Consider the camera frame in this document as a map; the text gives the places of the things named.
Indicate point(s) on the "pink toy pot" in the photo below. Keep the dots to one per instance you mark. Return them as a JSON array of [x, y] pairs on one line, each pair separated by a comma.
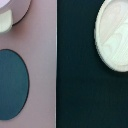
[[11, 12]]

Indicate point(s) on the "cream round plate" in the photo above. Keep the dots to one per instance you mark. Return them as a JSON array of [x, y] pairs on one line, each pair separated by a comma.
[[111, 34]]

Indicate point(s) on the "pink toy stove counter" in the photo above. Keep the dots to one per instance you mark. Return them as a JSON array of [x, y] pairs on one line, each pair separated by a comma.
[[34, 39]]

